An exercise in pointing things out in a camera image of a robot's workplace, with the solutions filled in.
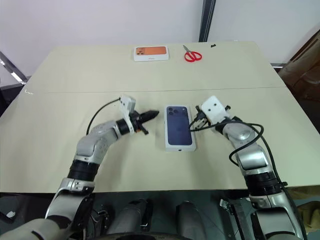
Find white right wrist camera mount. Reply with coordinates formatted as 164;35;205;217
200;95;232;125

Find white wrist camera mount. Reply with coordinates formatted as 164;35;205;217
118;94;137;136
200;95;232;125

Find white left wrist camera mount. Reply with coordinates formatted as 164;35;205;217
118;94;137;136

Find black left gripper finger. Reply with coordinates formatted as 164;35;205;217
140;113;159;124
140;109;160;118

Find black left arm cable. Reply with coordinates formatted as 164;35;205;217
86;97;122;136

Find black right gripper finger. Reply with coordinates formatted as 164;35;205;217
188;124;214;133
190;119;209;129

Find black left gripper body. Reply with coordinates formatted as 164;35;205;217
129;110;150;136

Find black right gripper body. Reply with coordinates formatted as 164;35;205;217
194;105;210;126

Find dark rounded shape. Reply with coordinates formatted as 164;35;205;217
111;198;154;236
175;200;209;235

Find shiny metal frame bar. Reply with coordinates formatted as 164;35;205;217
0;50;29;84

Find metal bracket under table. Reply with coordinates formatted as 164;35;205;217
219;198;248;240

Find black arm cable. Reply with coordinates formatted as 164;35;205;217
86;97;122;136
229;121;309;240

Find large wrinkled bag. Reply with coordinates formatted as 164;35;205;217
277;31;320;101

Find red handled scissors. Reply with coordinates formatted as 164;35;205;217
182;44;204;63

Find white box with orange phone print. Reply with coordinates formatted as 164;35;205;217
132;45;172;63

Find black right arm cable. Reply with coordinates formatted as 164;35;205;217
229;121;309;240

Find white box lid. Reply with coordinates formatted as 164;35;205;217
163;104;199;153

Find dark vertical frame post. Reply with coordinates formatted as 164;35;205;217
198;0;217;42

